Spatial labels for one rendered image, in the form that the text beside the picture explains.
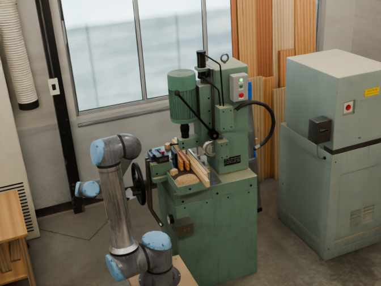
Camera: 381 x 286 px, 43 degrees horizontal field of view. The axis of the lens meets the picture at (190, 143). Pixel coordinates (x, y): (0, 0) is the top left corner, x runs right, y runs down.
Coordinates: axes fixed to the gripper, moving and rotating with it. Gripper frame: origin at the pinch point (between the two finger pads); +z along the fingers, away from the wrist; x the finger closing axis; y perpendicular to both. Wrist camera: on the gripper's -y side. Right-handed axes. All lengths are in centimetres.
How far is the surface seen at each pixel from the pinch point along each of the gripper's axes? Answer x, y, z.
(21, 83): 113, 30, -69
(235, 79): -6, 87, 41
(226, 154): -9, 41, 49
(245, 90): -6, 82, 50
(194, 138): 8, 42, 33
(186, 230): -18.5, -10.4, 32.9
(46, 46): 125, 60, -54
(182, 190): -19.1, 16.9, 21.9
